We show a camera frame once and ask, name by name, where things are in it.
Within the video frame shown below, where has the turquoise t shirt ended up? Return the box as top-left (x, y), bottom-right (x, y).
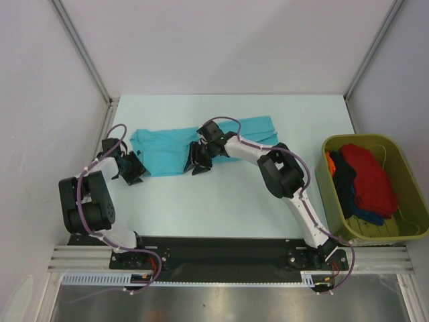
top-left (129, 115), bottom-right (279, 177)

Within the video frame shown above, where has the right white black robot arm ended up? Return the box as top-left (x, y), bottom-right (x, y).
top-left (184, 120), bottom-right (338, 269)

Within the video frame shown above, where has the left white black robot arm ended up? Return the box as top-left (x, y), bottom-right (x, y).
top-left (58, 138), bottom-right (149, 268)

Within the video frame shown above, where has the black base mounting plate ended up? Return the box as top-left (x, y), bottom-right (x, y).
top-left (68, 234), bottom-right (351, 283)

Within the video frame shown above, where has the orange t shirt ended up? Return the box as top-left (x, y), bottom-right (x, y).
top-left (325, 152), bottom-right (336, 177)

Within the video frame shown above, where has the black t shirt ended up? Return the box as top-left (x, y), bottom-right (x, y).
top-left (329, 151), bottom-right (356, 219)

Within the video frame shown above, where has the blue t shirt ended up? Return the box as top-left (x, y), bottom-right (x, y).
top-left (350, 184), bottom-right (385, 226)

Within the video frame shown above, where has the olive green plastic bin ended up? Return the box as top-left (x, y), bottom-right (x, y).
top-left (315, 134), bottom-right (428, 246)

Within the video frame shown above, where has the white slotted cable duct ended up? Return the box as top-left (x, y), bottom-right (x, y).
top-left (61, 272), bottom-right (326, 288)

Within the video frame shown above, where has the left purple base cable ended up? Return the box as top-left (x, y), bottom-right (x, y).
top-left (65, 256), bottom-right (162, 305)

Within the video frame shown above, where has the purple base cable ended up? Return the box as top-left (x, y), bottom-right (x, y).
top-left (314, 246), bottom-right (357, 296)
top-left (65, 256), bottom-right (162, 305)

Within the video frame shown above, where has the left aluminium frame post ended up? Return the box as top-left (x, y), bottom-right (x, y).
top-left (48, 0), bottom-right (112, 105)

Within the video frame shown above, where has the aluminium frame post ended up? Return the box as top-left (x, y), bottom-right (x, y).
top-left (343, 0), bottom-right (406, 103)
top-left (48, 0), bottom-right (112, 105)

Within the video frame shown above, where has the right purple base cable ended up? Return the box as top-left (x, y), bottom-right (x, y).
top-left (314, 246), bottom-right (357, 296)

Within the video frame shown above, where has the aluminium front rail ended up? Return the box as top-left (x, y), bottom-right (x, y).
top-left (48, 246), bottom-right (414, 274)

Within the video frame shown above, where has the right aluminium frame post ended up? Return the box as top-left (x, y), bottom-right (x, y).
top-left (343, 0), bottom-right (406, 103)

